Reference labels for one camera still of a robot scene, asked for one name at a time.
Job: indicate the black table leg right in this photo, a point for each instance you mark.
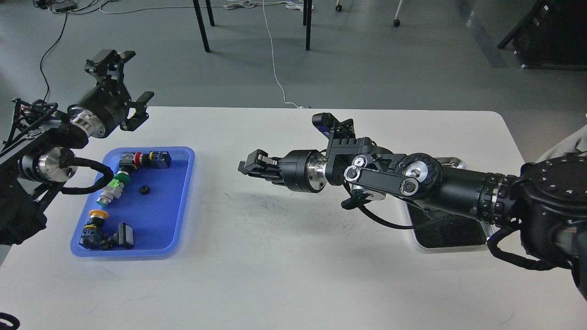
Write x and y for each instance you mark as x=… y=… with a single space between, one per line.
x=307 y=21

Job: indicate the red push button switch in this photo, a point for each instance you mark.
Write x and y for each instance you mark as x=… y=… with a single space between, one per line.
x=131 y=161

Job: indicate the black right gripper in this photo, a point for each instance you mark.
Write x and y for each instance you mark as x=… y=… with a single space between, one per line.
x=290 y=171

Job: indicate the black power strip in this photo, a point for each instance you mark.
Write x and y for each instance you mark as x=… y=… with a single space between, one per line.
x=64 y=6

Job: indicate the white chair leg caster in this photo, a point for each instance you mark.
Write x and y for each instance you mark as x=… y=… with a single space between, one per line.
x=396 y=20

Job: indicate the light green button switch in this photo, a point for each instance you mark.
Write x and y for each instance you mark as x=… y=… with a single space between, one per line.
x=109 y=193

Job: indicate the green push button switch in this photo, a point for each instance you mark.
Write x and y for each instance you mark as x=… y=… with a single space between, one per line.
x=122 y=176

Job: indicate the black cabinet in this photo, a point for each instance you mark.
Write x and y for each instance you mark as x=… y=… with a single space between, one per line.
x=552 y=35

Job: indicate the blue plastic tray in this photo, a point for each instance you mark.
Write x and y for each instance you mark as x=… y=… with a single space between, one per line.
x=156 y=218

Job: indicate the yellow push button switch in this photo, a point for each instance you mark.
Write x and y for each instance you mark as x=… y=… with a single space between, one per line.
x=92 y=236

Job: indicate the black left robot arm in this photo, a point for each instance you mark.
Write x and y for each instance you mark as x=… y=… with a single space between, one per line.
x=37 y=159

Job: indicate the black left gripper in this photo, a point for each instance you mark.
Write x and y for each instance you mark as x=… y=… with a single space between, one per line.
x=107 y=105

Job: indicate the black table leg left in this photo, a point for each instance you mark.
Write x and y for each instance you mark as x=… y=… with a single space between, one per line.
x=200 y=21

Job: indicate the black table leg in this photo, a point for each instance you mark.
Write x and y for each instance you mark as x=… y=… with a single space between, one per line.
x=307 y=21
x=200 y=21

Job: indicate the small black gear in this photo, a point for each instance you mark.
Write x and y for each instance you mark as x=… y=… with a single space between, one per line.
x=144 y=189

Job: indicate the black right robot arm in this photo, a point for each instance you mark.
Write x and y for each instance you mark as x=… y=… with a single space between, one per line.
x=540 y=214

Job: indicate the black square button switch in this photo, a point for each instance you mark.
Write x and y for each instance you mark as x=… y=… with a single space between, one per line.
x=123 y=238

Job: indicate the silver metal tray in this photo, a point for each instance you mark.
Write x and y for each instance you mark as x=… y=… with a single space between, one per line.
x=455 y=233

